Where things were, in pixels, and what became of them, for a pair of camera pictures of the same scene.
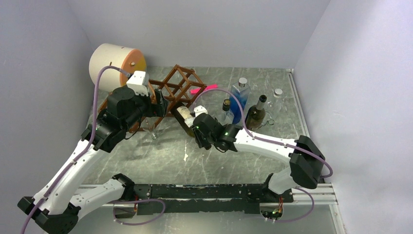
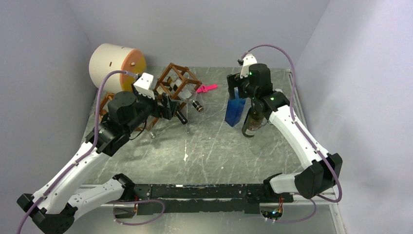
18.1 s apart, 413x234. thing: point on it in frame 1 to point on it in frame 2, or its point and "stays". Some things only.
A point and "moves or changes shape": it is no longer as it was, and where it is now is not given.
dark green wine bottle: (183, 116) moves or changes shape
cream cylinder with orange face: (128, 60) stays
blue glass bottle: (242, 90) stays
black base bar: (152, 198) stays
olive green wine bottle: (256, 114) stays
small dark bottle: (227, 117) to (182, 86)
